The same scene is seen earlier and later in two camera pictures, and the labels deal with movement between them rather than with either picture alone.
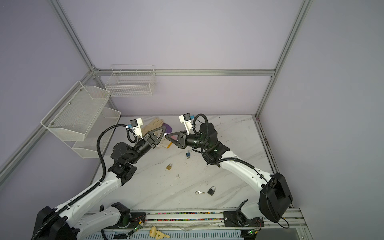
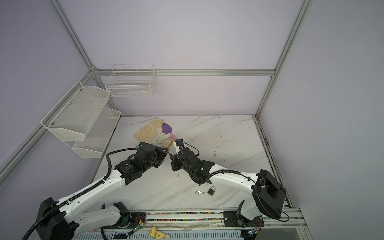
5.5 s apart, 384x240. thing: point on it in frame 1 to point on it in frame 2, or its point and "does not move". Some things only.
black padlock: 210,191 does not move
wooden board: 156,123 does not move
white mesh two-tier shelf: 77,118 does not move
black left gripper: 152,136 to 162,154
